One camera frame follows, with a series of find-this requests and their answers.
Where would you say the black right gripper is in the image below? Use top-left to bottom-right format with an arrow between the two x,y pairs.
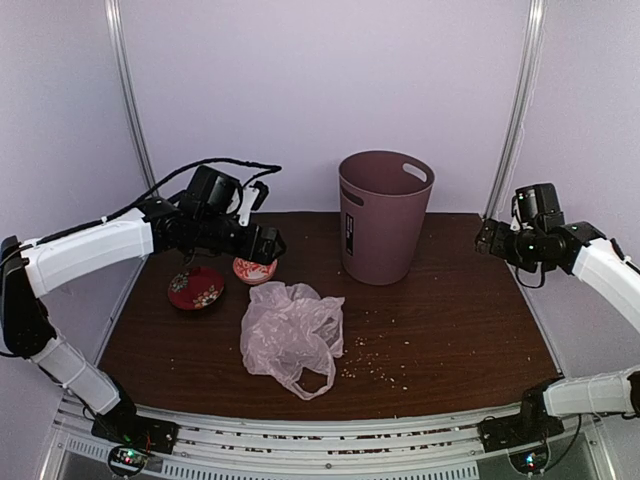
476,217 -> 543,271

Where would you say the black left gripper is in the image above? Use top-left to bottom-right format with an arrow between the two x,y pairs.
194,212 -> 287,266

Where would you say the pink translucent plastic bag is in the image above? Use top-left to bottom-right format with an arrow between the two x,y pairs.
240,281 -> 345,401

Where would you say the mauve plastic trash bin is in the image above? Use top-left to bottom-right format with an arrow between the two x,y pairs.
338,150 -> 435,286

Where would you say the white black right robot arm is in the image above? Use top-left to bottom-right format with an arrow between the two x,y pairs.
475,183 -> 639,442

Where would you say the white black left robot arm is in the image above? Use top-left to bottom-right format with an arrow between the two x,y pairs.
1,158 -> 286,444

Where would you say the red white patterned bowl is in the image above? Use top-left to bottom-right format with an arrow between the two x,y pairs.
232,258 -> 278,285

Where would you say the red floral plate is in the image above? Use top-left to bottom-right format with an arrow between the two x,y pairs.
167,267 -> 225,311

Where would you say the black braided left cable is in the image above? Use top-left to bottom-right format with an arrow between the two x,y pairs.
99,158 -> 281,226

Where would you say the right aluminium frame post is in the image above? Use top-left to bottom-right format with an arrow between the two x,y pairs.
483,0 -> 547,220

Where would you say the aluminium frame post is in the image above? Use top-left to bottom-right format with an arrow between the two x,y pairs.
483,0 -> 547,220
104,0 -> 156,187

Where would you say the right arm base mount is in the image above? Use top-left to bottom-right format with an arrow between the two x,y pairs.
477,414 -> 564,477

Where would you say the aluminium front rail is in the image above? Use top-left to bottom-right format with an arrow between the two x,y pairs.
39,394 -> 616,480

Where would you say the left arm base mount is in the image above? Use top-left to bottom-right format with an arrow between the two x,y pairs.
91,415 -> 179,478

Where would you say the left aluminium frame post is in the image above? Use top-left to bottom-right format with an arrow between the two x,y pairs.
104,0 -> 156,187

